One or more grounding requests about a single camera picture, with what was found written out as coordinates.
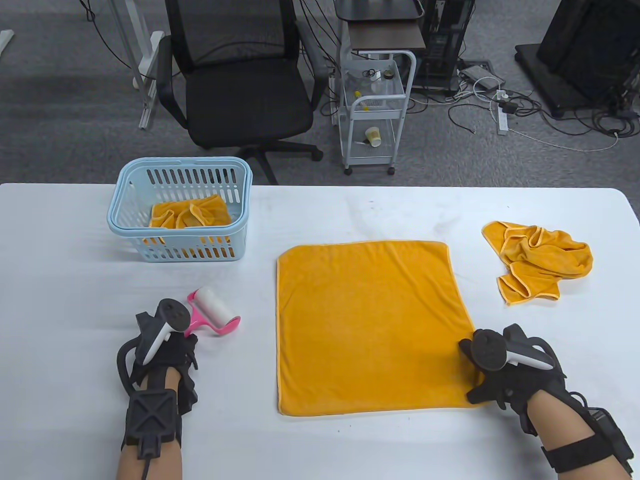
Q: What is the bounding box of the person's left hand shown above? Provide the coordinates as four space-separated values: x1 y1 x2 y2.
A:
131 312 200 416

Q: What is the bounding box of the person's right hand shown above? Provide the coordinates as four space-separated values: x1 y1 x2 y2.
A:
459 324 568 437

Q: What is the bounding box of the pink lint roller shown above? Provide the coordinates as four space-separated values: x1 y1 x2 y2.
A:
184 287 242 338

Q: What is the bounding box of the yellow square towel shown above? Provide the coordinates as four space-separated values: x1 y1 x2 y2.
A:
481 220 594 306
276 240 483 417
142 194 233 261

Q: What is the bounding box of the person's left forearm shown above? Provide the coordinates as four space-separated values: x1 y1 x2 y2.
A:
116 367 186 480

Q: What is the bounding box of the person's right forearm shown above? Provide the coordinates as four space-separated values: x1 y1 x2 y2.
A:
525 389 601 480

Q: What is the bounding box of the grey tracking controller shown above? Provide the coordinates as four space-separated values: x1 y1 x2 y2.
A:
117 298 191 396
472 330 556 372

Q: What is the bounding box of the light blue plastic basket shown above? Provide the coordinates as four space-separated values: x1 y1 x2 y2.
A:
107 156 254 263

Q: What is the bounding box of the black office chair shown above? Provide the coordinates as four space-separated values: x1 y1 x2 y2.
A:
156 0 331 186

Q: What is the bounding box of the white power strip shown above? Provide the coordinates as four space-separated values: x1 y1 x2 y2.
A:
496 89 510 136

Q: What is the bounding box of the white utility cart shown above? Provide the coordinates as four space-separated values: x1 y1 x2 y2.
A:
338 50 417 176

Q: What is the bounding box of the grey power adapter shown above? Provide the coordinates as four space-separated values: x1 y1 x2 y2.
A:
458 65 505 92

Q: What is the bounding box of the black computer tower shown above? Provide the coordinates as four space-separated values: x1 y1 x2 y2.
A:
417 0 476 93

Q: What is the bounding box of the black display stand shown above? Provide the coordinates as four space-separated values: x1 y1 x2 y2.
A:
515 0 640 118

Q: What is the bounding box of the brown board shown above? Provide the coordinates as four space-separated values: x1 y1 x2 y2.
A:
347 22 427 51

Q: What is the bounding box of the black side table top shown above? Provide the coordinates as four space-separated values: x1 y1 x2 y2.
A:
334 0 426 22

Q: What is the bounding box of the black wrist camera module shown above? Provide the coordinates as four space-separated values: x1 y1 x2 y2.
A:
542 407 635 480
122 390 183 460

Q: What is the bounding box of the white cable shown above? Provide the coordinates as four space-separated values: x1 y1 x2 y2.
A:
507 127 621 152

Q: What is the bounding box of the white desk leg frame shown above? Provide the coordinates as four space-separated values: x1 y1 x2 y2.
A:
107 0 166 131

